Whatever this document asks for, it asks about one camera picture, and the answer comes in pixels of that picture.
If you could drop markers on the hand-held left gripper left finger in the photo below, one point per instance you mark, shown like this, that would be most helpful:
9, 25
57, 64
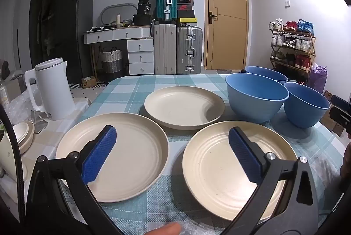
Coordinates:
98, 154

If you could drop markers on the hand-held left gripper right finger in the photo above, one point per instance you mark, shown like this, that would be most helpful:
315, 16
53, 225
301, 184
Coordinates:
245, 155

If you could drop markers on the cream plate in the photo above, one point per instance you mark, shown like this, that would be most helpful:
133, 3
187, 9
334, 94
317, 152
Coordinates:
183, 106
214, 169
131, 163

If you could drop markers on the blue bowl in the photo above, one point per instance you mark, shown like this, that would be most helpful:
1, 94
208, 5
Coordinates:
271, 74
304, 114
255, 103

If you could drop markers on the person's right hand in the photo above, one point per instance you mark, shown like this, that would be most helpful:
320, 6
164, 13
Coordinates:
347, 166

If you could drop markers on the open cardboard box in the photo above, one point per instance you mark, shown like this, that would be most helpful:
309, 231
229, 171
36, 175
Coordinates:
327, 120

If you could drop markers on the purple bag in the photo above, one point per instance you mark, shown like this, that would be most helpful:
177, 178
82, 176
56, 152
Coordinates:
318, 78

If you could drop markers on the small cardboard box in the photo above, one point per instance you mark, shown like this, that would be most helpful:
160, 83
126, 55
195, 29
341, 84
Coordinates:
89, 82

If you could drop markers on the wooden shoe rack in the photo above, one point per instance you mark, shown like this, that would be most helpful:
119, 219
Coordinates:
312, 46

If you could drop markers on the white electric kettle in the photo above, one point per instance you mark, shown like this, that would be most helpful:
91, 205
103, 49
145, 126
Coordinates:
54, 92

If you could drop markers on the cream lidded bowl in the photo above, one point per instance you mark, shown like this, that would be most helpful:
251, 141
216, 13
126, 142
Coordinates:
23, 136

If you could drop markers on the white paper cup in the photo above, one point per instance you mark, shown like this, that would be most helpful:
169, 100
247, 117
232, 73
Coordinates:
8, 152

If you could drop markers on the woven basket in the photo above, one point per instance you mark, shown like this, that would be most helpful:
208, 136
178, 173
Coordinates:
111, 62

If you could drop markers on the clear plastic bag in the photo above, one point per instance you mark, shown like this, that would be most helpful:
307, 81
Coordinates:
19, 103

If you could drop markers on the white drawer cabinet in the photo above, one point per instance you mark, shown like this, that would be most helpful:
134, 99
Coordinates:
134, 58

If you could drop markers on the wooden door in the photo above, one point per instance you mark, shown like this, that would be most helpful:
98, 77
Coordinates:
227, 40

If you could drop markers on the silver suitcase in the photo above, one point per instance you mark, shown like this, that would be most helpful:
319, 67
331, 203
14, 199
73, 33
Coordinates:
182, 54

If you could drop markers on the beige suitcase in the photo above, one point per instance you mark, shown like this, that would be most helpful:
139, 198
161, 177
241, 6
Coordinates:
164, 51

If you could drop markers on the white desk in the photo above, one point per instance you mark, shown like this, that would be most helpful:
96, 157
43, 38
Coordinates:
120, 33

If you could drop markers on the black refrigerator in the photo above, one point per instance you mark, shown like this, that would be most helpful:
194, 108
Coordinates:
71, 32

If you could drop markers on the white bottle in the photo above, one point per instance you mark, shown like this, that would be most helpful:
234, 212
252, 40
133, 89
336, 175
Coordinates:
118, 20

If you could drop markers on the oval mirror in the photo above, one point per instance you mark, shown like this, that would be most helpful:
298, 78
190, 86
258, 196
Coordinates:
104, 11

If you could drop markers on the yellow box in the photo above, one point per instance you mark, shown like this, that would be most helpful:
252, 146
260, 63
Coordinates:
187, 21

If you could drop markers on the white curtain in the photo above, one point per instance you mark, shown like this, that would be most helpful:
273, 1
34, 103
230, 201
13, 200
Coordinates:
24, 18

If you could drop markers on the black bag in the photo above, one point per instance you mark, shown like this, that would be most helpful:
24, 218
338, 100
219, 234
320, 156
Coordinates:
144, 6

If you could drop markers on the teal suitcase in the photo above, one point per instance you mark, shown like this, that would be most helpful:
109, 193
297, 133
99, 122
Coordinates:
161, 4

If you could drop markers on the black shoe box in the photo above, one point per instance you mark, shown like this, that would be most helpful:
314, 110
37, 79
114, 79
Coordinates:
184, 0

